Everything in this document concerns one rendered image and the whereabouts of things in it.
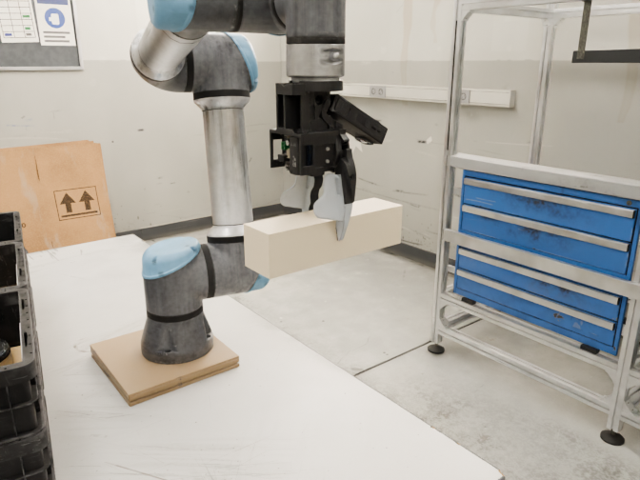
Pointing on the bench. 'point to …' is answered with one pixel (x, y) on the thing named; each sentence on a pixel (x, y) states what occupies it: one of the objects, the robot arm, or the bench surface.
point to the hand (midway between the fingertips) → (327, 225)
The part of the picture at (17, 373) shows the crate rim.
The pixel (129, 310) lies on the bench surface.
